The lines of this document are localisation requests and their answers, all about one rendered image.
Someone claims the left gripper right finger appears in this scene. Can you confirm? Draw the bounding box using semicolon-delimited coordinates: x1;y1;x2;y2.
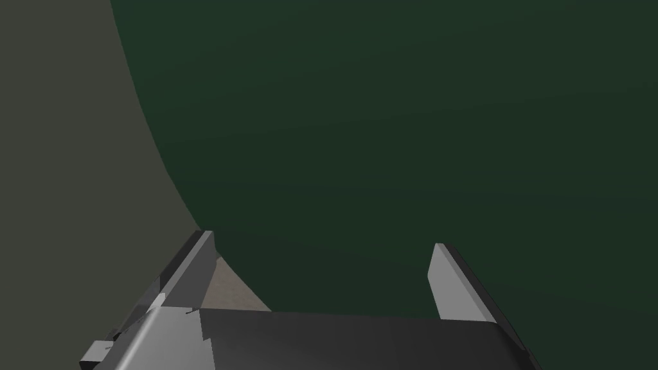
426;242;508;331

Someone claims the dark green door leaf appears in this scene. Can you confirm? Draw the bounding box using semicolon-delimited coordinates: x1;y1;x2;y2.
110;0;658;370

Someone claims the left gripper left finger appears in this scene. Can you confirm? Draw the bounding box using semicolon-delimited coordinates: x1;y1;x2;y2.
146;230;217;313

